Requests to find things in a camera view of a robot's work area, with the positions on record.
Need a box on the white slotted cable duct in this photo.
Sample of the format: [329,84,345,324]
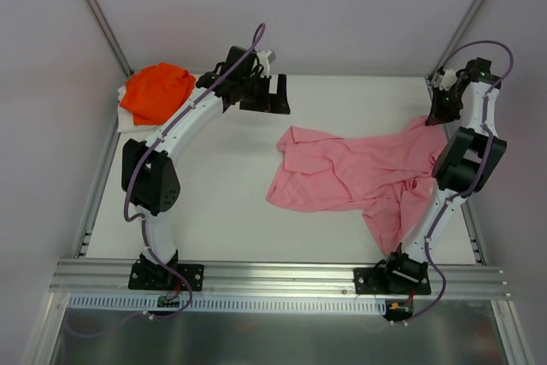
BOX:
[68,293,386,315]

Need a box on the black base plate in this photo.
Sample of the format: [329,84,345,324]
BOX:
[353,267,432,296]
[127,258,205,291]

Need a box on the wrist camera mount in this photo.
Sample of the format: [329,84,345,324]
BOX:
[256,49,276,78]
[431,68,457,91]

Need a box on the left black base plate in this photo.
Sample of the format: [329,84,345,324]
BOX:
[127,258,205,291]

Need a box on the aluminium corner post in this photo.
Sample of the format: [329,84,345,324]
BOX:
[426,0,486,77]
[84,0,134,79]

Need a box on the orange t shirt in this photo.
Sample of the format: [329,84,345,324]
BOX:
[120,62,196,127]

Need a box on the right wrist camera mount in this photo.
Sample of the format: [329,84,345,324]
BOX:
[431,68,457,91]

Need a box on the left aluminium corner post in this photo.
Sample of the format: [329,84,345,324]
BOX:
[84,0,134,79]

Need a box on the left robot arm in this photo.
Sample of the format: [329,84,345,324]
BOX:
[121,46,291,292]

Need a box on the right aluminium side rail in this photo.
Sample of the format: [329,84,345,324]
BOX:
[462,202,488,266]

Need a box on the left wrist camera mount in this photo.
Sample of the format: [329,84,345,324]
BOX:
[256,49,276,78]

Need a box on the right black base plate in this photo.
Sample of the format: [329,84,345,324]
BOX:
[353,267,432,296]

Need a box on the aluminium front rail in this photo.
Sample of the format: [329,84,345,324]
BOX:
[49,258,513,300]

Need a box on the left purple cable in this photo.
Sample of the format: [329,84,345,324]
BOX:
[63,22,266,338]

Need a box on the right aluminium corner post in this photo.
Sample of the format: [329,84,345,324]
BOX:
[426,0,486,77]

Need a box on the white t shirt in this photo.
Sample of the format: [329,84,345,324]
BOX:
[117,85,161,133]

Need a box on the pink t shirt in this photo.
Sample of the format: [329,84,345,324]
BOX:
[266,116,447,255]

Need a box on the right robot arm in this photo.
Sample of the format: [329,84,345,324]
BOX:
[374,57,507,295]

